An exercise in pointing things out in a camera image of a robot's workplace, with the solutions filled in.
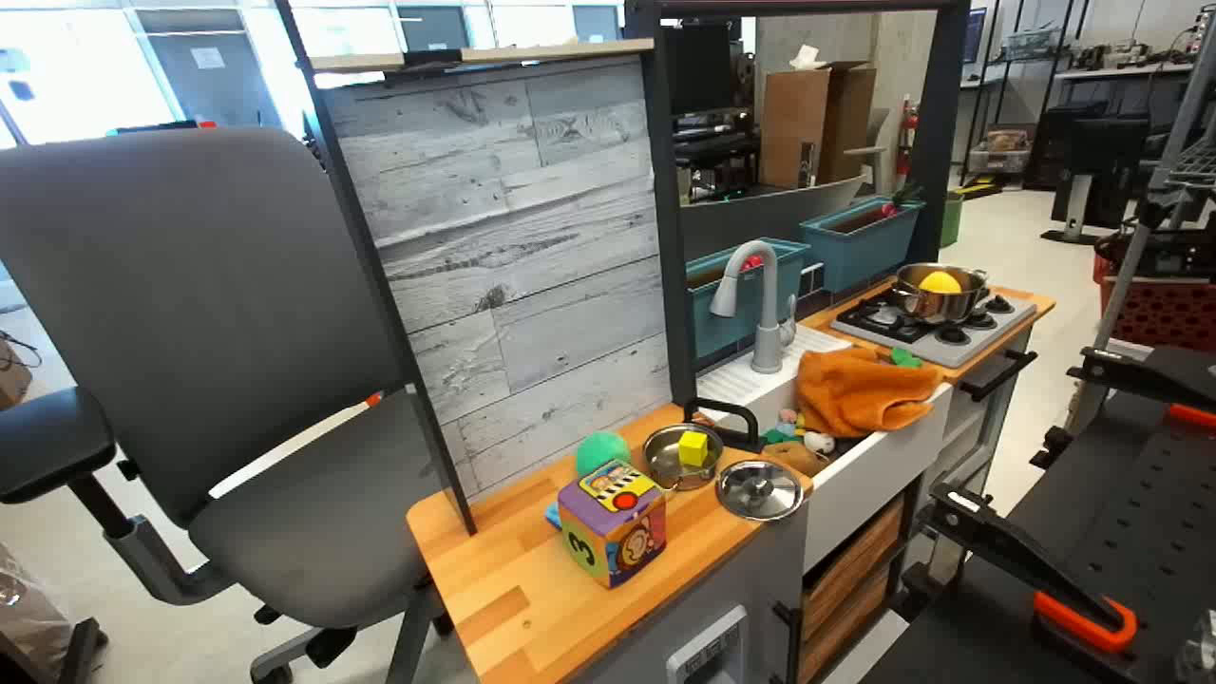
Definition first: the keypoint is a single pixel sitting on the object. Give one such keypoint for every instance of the grey toy faucet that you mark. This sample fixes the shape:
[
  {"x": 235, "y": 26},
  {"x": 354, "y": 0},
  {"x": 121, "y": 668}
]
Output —
[{"x": 771, "y": 323}]

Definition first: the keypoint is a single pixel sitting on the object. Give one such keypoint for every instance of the green ball toy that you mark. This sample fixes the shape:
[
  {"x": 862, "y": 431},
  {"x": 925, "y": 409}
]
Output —
[{"x": 601, "y": 452}]

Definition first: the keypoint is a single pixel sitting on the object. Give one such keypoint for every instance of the brown bag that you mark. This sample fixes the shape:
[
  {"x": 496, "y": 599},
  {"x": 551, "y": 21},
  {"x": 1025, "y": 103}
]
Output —
[{"x": 14, "y": 373}]

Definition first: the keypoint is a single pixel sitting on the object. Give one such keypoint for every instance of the grey wood-look back panel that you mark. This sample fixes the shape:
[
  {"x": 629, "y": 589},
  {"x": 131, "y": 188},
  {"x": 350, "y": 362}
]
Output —
[{"x": 507, "y": 250}]

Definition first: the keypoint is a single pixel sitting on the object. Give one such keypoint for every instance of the small yellow cube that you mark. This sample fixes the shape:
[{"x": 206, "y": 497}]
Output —
[{"x": 692, "y": 450}]

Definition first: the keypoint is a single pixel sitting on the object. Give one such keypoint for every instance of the red perforated crate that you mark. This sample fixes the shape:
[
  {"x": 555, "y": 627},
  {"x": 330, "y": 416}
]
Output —
[{"x": 1163, "y": 317}]

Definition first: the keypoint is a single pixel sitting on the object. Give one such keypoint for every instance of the small metal bowl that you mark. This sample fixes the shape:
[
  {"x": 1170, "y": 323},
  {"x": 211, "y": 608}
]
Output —
[{"x": 759, "y": 491}]

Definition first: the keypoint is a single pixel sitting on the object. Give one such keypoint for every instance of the red fire extinguisher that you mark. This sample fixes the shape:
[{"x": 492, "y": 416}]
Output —
[{"x": 910, "y": 139}]

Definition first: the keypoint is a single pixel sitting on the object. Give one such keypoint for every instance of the white rod red tip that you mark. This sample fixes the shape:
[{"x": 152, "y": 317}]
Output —
[{"x": 291, "y": 444}]

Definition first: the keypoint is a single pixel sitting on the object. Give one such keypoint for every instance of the metal shelving rack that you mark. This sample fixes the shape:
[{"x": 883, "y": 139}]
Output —
[{"x": 1114, "y": 74}]

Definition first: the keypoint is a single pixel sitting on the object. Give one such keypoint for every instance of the grey door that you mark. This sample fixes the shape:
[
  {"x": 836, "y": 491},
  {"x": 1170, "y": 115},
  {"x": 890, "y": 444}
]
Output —
[{"x": 213, "y": 78}]

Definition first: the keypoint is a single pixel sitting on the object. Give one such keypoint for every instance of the tall cardboard box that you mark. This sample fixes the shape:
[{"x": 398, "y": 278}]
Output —
[{"x": 791, "y": 127}]

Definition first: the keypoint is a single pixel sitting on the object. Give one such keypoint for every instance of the small silver bowl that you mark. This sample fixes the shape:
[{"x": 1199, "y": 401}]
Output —
[{"x": 667, "y": 466}]

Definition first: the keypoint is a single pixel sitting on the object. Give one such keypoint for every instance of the green spiky toy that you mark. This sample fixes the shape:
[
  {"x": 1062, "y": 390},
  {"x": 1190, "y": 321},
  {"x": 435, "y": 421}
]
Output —
[{"x": 779, "y": 433}]

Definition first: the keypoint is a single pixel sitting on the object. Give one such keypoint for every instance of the black workbench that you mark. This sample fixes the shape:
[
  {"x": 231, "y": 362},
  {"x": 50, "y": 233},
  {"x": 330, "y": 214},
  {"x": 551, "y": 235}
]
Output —
[{"x": 1143, "y": 505}]

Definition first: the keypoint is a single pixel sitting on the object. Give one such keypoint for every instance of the grey toy stove top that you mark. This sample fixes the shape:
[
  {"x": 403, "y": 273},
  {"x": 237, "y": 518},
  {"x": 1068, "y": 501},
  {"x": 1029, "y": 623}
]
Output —
[{"x": 947, "y": 350}]

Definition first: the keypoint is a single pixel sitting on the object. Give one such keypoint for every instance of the white toy sink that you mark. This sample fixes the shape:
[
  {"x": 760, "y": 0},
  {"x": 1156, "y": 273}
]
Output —
[{"x": 874, "y": 478}]

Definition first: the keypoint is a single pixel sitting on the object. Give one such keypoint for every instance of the black kitchen frame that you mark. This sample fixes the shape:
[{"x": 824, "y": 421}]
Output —
[{"x": 667, "y": 250}]

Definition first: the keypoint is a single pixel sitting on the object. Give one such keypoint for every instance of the toy kitchen wooden counter cabinet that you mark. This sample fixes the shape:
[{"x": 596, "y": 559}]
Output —
[{"x": 534, "y": 592}]

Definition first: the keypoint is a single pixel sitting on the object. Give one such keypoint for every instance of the grey office chair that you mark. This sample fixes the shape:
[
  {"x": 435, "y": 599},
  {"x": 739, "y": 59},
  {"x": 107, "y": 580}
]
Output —
[{"x": 193, "y": 290}]

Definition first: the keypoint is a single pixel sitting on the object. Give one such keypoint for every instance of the green leaf toy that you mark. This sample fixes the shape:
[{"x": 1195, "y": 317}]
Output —
[{"x": 905, "y": 359}]

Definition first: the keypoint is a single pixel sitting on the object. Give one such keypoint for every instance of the colourful soft cube toy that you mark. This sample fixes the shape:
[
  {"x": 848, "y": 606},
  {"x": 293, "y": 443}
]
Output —
[{"x": 612, "y": 534}]

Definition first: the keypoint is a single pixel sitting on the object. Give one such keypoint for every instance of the orange cloth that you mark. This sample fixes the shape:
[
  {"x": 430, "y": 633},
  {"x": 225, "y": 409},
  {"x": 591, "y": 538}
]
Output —
[{"x": 862, "y": 393}]

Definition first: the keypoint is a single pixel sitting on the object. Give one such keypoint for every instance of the silver pot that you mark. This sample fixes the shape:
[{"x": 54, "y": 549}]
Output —
[{"x": 940, "y": 307}]

